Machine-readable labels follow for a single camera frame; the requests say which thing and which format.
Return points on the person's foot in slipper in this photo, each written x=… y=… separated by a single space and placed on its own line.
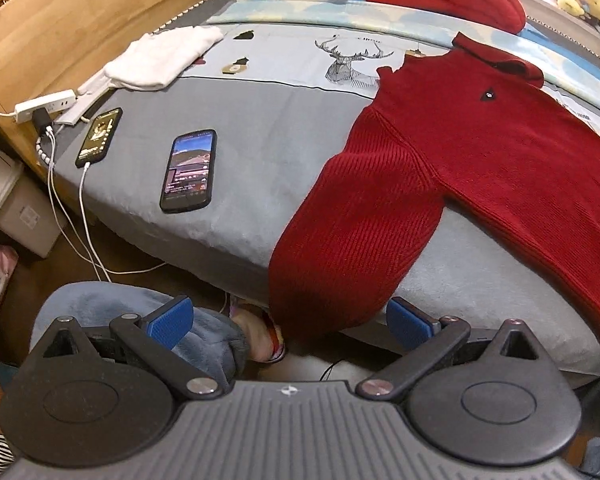
x=260 y=335

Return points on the large black smartphone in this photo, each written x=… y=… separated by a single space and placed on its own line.
x=189 y=172

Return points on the person's leg in blue fleece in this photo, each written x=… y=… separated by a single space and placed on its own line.
x=100 y=305

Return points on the grey blanket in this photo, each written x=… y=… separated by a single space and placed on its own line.
x=260 y=140

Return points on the white folded garment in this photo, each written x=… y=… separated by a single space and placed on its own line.
x=155 y=57

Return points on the red knit sweater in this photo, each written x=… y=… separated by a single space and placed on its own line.
x=480 y=160

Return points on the deer printed bed sheet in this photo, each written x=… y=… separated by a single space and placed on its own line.
x=290 y=55

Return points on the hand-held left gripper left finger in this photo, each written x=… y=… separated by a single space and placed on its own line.
x=172 y=321

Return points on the white power strip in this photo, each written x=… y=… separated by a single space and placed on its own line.
x=47 y=104

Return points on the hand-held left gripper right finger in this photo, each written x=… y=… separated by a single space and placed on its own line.
x=407 y=324

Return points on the black charger plug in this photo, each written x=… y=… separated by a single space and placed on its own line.
x=42 y=120

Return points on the white lidded bin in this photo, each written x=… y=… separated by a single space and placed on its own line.
x=20 y=205

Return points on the wooden bed frame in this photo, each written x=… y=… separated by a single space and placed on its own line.
x=80 y=20

